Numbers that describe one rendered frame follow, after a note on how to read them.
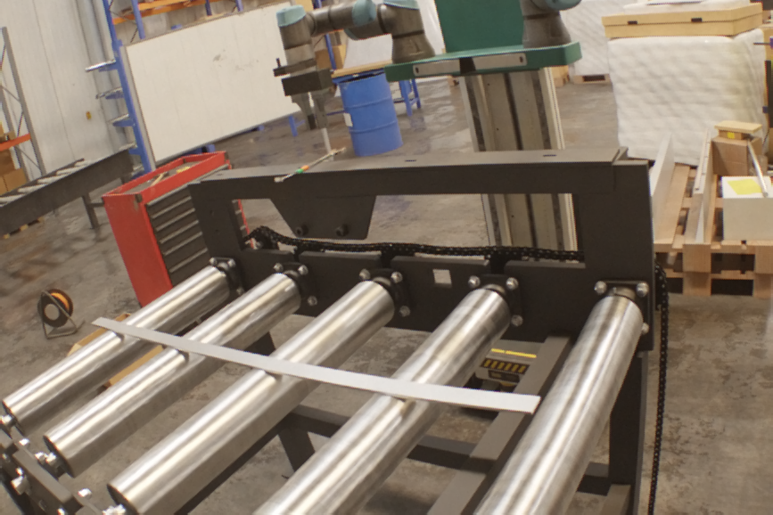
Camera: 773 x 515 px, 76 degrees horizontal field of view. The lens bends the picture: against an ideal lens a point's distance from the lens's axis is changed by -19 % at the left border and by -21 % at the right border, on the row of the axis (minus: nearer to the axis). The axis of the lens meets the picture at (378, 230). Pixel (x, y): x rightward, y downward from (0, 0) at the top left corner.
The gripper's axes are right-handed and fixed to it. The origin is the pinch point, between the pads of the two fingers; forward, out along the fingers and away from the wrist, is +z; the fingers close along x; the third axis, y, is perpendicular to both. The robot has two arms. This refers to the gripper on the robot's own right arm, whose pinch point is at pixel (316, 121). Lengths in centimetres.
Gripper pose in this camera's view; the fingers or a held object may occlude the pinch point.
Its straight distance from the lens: 157.0
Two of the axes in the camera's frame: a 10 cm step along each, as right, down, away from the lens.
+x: -8.1, -0.2, 5.8
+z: 2.2, 9.2, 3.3
